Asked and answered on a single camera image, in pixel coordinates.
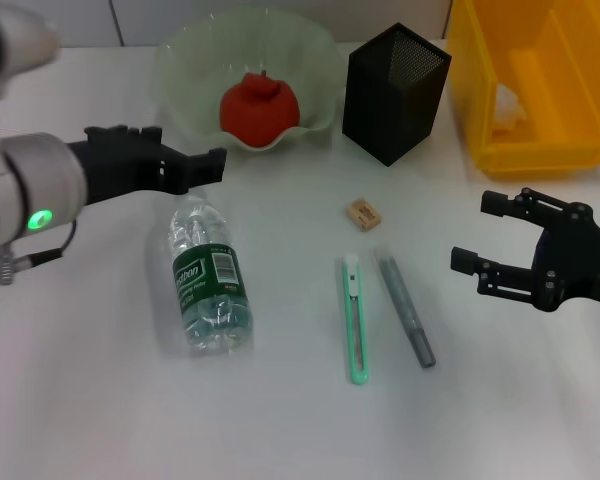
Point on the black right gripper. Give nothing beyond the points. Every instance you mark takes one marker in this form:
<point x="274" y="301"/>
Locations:
<point x="575" y="265"/>

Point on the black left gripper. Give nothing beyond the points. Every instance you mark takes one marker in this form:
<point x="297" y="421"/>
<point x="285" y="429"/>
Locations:
<point x="120" y="170"/>

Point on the clear water bottle green label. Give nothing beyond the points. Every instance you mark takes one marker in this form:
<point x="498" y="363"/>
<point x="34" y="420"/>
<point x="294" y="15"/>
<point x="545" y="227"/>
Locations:
<point x="210" y="280"/>

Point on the grey marker pen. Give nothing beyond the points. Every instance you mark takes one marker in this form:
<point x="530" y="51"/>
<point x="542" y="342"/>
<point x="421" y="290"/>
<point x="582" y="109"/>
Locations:
<point x="405" y="305"/>

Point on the white paper ball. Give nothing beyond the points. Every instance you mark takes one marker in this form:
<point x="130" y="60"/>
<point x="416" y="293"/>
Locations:
<point x="510" y="107"/>

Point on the tan eraser block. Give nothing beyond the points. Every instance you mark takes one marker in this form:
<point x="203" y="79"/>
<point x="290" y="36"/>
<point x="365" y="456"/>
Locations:
<point x="364" y="215"/>

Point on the green utility knife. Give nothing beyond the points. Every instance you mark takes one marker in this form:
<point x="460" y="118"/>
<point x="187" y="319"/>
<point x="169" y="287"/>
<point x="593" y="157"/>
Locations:
<point x="354" y="310"/>

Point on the green glass fruit bowl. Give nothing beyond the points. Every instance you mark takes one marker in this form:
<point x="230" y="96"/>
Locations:
<point x="195" y="65"/>

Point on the black mesh pen holder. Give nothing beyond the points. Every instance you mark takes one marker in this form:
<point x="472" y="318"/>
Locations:
<point x="380" y="110"/>

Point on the yellow plastic bin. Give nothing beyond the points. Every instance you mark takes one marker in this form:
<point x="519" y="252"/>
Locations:
<point x="570" y="100"/>

